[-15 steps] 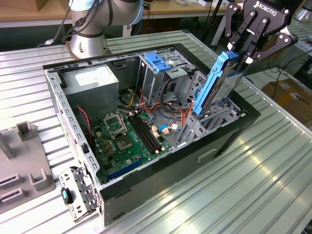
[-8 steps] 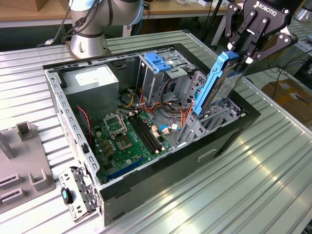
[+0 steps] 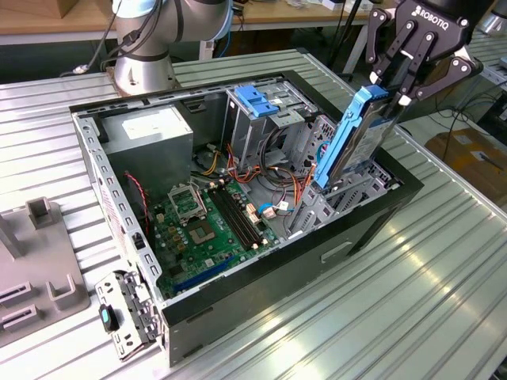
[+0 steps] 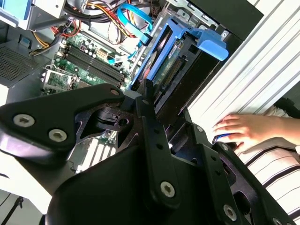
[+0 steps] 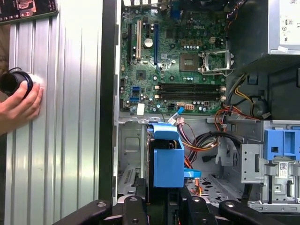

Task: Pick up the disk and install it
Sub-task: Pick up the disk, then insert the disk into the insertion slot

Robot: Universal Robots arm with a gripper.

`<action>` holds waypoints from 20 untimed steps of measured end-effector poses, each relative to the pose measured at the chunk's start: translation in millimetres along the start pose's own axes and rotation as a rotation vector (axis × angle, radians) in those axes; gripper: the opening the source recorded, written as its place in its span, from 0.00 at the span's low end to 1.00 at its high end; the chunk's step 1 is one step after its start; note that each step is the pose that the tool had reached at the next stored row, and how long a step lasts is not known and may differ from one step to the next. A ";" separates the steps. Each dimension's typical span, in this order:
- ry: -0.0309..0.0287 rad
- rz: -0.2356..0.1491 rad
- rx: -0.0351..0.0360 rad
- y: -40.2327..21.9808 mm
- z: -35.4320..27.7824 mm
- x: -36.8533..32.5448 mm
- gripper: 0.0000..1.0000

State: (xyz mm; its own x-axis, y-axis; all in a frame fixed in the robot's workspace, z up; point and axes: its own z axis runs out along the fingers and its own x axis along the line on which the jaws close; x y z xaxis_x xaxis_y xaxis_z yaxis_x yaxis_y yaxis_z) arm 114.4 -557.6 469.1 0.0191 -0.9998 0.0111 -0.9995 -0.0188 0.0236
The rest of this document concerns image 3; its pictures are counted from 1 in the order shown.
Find black arm cable with connector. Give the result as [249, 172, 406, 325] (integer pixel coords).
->
[59, 23, 159, 78]

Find metal socket cover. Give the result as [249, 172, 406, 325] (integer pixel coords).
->
[167, 183, 208, 226]

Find orange wire bundle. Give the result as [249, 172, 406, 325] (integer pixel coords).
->
[225, 142, 318, 207]

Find beige board connector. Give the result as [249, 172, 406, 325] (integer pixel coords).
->
[244, 203, 261, 227]

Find black teal latch button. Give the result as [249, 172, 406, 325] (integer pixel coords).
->
[97, 302, 121, 333]

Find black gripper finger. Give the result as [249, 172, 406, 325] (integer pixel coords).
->
[398, 33, 484, 107]
[364, 7, 419, 86]

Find wooden desk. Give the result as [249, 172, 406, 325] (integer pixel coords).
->
[0, 0, 397, 47]

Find grey power supply unit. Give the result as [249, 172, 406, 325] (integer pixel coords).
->
[100, 103, 196, 201]

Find blue plastic drive latch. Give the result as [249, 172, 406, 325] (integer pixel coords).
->
[233, 85, 279, 119]

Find silver card retention bracket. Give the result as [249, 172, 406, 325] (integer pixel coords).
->
[93, 268, 166, 363]

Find black open PC case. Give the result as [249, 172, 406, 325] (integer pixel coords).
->
[68, 69, 425, 368]

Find red black fan wire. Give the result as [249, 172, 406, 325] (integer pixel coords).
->
[123, 170, 152, 235]

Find blue data wire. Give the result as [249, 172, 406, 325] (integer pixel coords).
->
[315, 139, 332, 175]

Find green motherboard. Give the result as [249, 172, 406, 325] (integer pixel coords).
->
[151, 178, 287, 301]

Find metal slat side table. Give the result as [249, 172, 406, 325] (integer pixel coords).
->
[459, 29, 507, 116]

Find yellow orange power wires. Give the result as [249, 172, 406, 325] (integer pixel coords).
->
[202, 152, 221, 176]

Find hard disk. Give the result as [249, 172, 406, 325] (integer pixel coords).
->
[314, 84, 402, 190]

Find grey parts rack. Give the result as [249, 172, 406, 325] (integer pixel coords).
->
[0, 199, 91, 352]

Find large labelled cardboard box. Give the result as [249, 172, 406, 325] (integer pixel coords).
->
[425, 128, 507, 199]

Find blue expansion slot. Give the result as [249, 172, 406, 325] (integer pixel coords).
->
[173, 255, 235, 293]

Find CPU socket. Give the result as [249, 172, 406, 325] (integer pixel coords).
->
[188, 220, 218, 247]

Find silver optical drive cage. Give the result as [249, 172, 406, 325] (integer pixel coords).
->
[220, 77, 320, 162]

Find white plug adapter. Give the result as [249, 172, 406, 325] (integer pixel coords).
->
[199, 37, 217, 61]

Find black RAM slot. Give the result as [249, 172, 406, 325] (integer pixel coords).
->
[215, 186, 260, 245]
[212, 188, 255, 249]
[219, 184, 265, 242]
[208, 189, 251, 251]

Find short blue board wire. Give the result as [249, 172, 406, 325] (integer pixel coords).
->
[255, 202, 278, 219]

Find silver disk bay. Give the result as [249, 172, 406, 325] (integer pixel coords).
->
[284, 173, 391, 241]

